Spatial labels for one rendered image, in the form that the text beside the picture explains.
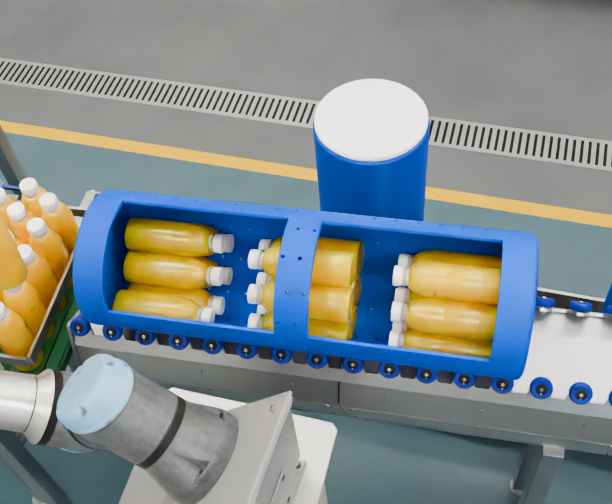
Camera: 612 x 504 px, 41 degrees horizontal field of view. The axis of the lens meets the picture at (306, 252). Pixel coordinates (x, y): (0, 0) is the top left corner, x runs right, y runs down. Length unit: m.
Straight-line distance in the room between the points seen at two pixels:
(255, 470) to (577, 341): 0.89
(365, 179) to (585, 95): 1.85
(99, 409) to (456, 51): 2.92
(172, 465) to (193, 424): 0.06
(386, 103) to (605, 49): 1.99
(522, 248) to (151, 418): 0.74
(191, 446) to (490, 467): 1.58
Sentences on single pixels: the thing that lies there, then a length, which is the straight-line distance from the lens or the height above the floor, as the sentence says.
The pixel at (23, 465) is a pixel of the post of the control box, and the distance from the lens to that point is 2.17.
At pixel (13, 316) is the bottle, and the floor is 1.07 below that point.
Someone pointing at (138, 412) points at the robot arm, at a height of 1.42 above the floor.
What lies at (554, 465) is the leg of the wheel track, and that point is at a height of 0.58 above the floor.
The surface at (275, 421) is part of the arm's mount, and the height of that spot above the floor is 1.41.
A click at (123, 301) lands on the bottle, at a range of 1.73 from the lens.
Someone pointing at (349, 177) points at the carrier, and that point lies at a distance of 1.99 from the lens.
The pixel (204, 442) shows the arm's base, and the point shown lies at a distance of 1.22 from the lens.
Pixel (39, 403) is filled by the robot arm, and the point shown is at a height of 1.37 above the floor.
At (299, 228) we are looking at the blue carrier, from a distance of 1.57.
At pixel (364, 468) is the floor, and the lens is 2.65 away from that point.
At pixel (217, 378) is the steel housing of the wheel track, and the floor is 0.86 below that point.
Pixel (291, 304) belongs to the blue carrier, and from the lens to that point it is 1.53.
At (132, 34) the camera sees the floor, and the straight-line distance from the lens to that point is 4.11.
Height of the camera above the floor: 2.46
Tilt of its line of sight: 53 degrees down
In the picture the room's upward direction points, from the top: 7 degrees counter-clockwise
